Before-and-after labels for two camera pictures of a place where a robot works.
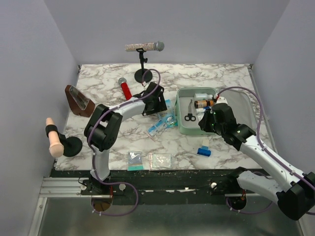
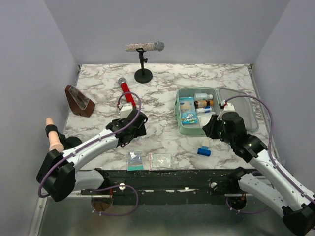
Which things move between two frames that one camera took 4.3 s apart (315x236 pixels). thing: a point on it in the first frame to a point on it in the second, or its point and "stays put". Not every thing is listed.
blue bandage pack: (168, 117) to (187, 108)
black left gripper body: (158, 106) to (139, 132)
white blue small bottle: (202, 110) stays put
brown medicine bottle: (201, 103) stays put
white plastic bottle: (200, 96) stays put
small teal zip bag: (135, 161) stays put
